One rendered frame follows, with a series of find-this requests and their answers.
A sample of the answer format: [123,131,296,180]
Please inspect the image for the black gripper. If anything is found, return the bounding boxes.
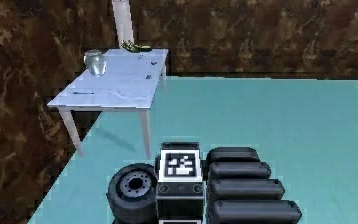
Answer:
[106,162,159,224]

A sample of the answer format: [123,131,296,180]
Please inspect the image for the white table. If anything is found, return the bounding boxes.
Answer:
[46,48,170,160]

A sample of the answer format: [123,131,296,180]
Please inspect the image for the clear glass vase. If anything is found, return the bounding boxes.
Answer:
[83,49,108,78]

